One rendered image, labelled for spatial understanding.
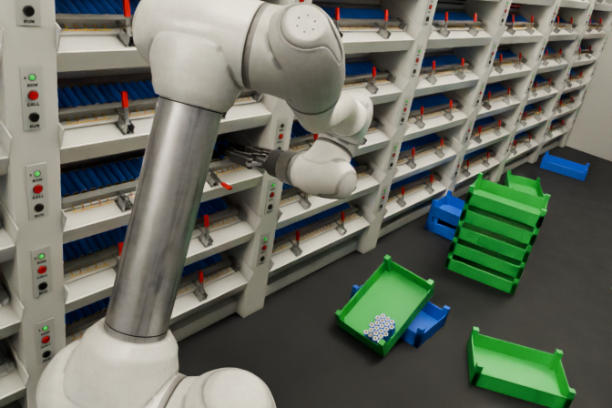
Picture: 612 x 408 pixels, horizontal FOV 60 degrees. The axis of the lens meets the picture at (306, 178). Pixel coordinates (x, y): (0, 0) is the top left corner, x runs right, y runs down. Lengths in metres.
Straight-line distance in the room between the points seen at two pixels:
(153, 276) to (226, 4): 0.42
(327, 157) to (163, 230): 0.57
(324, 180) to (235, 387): 0.57
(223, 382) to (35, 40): 0.68
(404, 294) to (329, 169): 0.82
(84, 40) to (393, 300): 1.32
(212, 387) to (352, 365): 0.98
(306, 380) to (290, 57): 1.17
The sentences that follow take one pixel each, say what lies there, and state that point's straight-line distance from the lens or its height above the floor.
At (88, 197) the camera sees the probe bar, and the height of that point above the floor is 0.58.
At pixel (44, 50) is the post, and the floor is 0.93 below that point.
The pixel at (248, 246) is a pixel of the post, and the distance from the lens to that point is 1.72.
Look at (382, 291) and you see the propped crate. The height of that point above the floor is 0.10.
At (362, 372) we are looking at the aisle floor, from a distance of 1.77.
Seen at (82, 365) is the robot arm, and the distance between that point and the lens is 0.91.
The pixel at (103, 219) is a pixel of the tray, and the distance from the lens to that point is 1.30.
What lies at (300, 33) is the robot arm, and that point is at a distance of 0.73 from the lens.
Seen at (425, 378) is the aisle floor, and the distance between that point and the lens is 1.83.
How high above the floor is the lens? 1.19
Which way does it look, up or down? 24 degrees down
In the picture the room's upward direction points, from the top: 10 degrees clockwise
